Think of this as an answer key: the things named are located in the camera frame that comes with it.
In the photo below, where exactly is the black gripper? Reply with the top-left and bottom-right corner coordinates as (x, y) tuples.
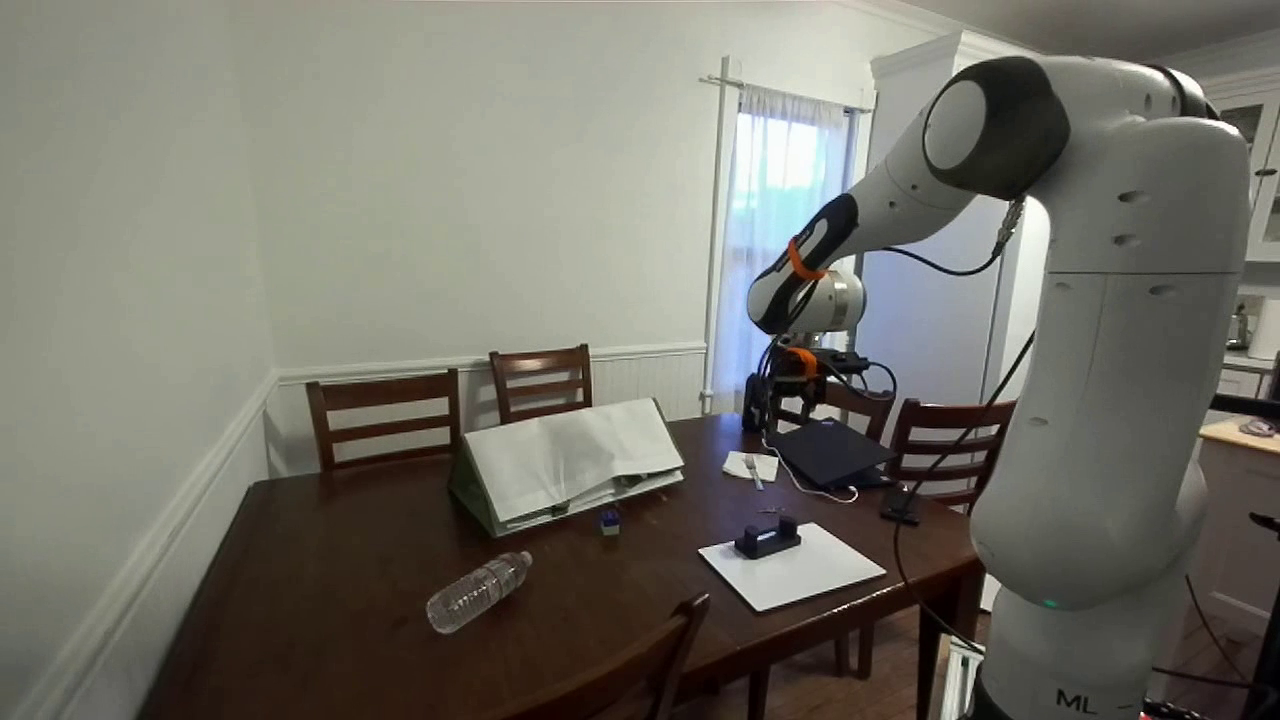
(766, 340), (877, 421)

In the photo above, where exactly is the white USB cable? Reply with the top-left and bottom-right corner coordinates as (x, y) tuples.
(797, 474), (873, 511)

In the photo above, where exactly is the dark wooden chair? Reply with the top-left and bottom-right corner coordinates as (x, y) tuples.
(523, 588), (715, 720)
(771, 375), (899, 446)
(886, 392), (1022, 522)
(300, 364), (464, 476)
(485, 340), (602, 430)

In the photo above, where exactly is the white refrigerator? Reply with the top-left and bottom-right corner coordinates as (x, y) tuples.
(859, 172), (1058, 412)

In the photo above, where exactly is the black stapler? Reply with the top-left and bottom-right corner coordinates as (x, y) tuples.
(734, 511), (805, 564)

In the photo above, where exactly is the white sheer window curtain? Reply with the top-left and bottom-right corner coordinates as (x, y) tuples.
(702, 55), (881, 406)

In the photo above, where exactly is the white paper sheet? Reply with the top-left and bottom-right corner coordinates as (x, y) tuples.
(697, 517), (893, 621)

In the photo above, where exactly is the open white book green cover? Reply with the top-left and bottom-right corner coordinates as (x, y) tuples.
(446, 392), (691, 544)

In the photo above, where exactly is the white flat panel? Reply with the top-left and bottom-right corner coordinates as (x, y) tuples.
(928, 630), (992, 720)

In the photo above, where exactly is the clear plastic bottle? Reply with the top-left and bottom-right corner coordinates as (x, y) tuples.
(422, 549), (535, 640)

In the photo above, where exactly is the wooden kitchen counter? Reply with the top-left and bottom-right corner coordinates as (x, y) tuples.
(1196, 412), (1280, 465)

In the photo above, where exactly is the black laptop power cable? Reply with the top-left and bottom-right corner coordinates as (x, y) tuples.
(873, 480), (934, 528)

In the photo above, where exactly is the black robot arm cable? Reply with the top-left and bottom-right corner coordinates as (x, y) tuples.
(877, 198), (1031, 284)

